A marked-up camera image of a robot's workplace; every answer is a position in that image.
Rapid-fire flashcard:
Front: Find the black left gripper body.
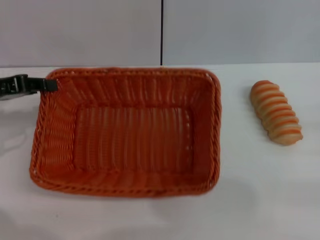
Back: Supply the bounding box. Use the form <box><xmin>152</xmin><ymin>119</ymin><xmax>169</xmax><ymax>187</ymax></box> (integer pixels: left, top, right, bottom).
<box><xmin>0</xmin><ymin>74</ymin><xmax>38</xmax><ymax>101</ymax></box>

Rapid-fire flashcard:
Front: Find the striped ridged bread loaf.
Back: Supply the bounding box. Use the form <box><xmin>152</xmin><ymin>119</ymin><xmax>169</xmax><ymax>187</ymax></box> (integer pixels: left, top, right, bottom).
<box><xmin>250</xmin><ymin>79</ymin><xmax>304</xmax><ymax>147</ymax></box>

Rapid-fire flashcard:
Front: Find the orange woven plastic basket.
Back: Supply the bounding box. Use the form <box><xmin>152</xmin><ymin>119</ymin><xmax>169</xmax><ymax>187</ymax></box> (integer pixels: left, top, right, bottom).
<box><xmin>28</xmin><ymin>66</ymin><xmax>222</xmax><ymax>199</ymax></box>

